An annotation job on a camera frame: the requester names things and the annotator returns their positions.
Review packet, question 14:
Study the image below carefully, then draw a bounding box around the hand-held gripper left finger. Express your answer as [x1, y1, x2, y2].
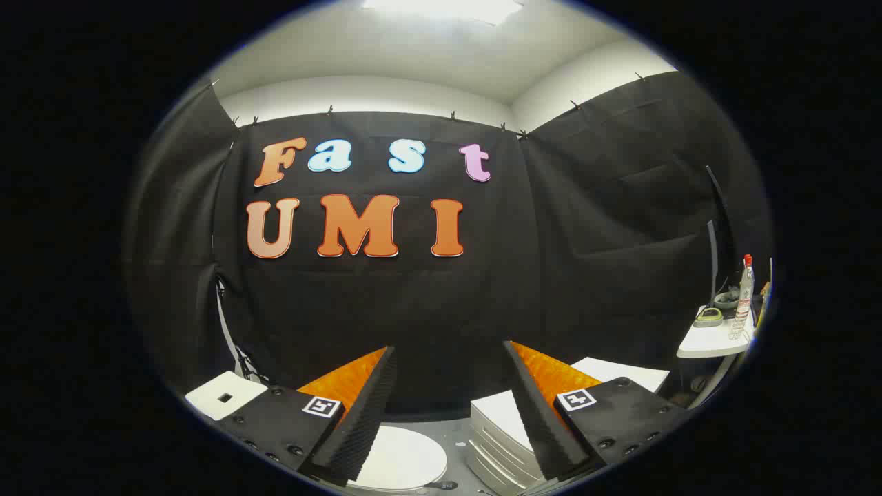
[210, 346, 399, 483]

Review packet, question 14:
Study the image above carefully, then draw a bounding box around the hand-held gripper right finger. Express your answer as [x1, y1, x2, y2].
[502, 340, 692, 483]

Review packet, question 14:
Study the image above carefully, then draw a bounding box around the white toilet lid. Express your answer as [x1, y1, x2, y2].
[345, 425, 449, 491]

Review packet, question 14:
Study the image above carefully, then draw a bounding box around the white toilet tank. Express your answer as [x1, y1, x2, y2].
[185, 371, 268, 421]

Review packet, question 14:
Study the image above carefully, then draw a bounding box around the white drawer cabinet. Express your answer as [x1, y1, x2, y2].
[467, 356, 670, 496]

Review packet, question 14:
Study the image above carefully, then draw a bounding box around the black backdrop cloth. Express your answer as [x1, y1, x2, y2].
[124, 69, 776, 421]

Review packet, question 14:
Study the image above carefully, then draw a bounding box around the black backdrop stand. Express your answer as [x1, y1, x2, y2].
[215, 276, 271, 385]

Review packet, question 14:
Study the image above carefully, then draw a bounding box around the white side table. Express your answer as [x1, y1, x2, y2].
[677, 303, 757, 409]

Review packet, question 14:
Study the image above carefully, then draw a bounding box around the clear plastic bottle red cap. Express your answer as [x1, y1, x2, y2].
[732, 254, 756, 340]

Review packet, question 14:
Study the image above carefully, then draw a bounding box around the ceiling light panel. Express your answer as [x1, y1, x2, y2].
[362, 0, 524, 27]

